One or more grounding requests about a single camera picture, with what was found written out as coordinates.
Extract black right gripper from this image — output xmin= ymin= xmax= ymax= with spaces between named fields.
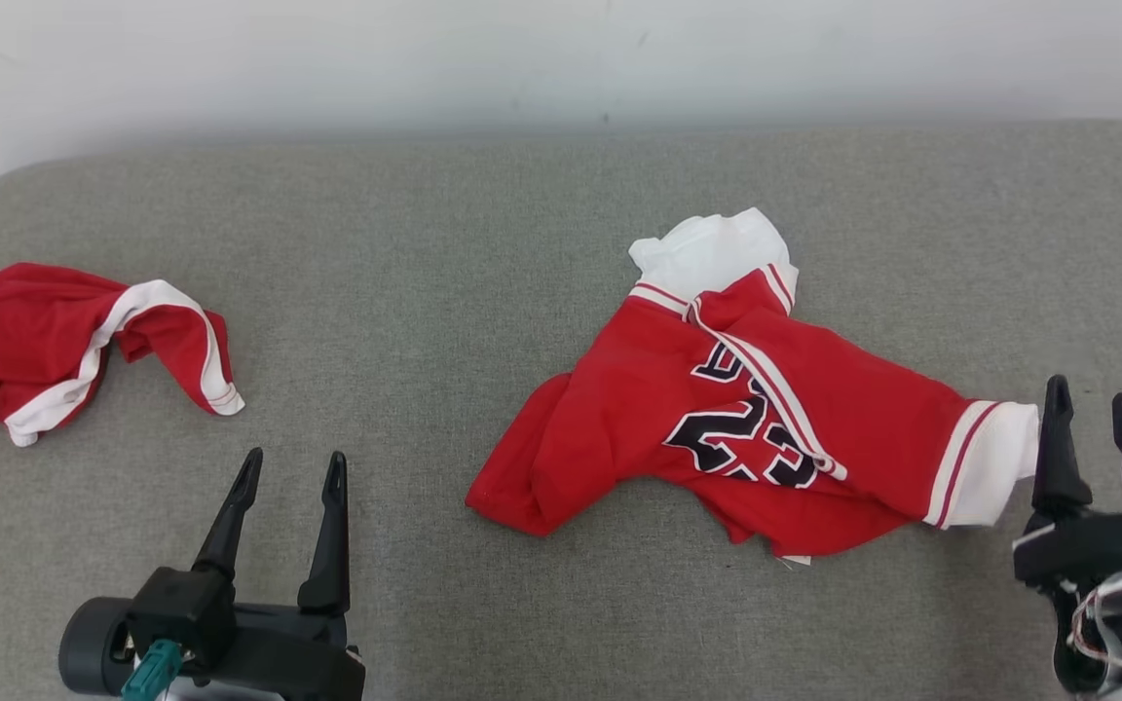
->
xmin=1013 ymin=375 xmax=1122 ymax=590

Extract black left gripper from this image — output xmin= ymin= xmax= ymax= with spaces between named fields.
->
xmin=59 ymin=447 xmax=367 ymax=701

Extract red shorts white stripe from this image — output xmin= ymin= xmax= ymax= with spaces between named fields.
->
xmin=0 ymin=262 xmax=245 ymax=447

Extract red basketball jersey white sleeves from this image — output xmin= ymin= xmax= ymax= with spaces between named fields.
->
xmin=465 ymin=207 xmax=1041 ymax=566

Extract grey fabric panel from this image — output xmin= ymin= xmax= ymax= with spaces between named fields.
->
xmin=0 ymin=119 xmax=1122 ymax=701

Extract black cable teal connector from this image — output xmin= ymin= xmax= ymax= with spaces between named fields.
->
xmin=121 ymin=639 xmax=182 ymax=701

